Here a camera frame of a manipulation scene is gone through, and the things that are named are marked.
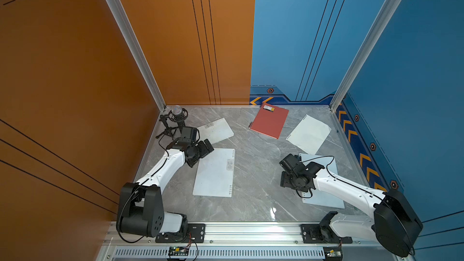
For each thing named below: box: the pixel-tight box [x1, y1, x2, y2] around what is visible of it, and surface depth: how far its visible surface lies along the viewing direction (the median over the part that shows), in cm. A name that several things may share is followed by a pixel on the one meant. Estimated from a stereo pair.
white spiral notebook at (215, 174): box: [192, 148, 236, 198], surface depth 91 cm
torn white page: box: [285, 114, 332, 156], surface depth 108 cm
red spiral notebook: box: [248, 102, 289, 140], surface depth 115 cm
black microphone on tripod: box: [155, 105, 188, 141], surface depth 93 cm
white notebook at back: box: [196, 117, 235, 145], surface depth 108 cm
